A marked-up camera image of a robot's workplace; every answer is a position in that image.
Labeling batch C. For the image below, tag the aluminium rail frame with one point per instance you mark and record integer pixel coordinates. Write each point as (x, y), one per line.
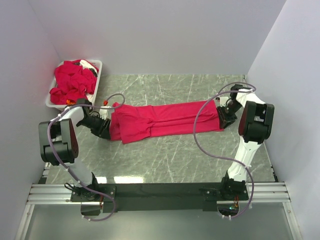
(159, 211)

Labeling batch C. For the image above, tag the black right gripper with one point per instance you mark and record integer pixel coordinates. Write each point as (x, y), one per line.
(224, 120)

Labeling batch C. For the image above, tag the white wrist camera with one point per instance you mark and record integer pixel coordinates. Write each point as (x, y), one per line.
(105, 112)
(222, 101)

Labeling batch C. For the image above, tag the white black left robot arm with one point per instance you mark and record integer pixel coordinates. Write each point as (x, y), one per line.
(59, 146)

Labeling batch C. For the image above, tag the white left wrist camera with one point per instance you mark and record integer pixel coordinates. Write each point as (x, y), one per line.
(105, 112)

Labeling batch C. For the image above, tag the red t shirt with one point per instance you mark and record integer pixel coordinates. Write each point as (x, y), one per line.
(134, 123)

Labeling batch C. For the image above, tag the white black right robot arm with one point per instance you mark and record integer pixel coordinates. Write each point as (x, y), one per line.
(254, 128)

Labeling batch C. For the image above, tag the red clothes pile in basket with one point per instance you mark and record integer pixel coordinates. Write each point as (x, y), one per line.
(72, 83)

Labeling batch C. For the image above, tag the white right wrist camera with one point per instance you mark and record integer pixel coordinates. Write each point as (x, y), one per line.
(222, 101)

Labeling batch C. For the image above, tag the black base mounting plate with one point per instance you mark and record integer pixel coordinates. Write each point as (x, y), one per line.
(159, 196)

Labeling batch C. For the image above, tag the white printed garment in basket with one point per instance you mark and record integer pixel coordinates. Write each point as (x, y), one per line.
(87, 65)

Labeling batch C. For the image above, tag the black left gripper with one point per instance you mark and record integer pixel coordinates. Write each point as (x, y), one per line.
(103, 130)

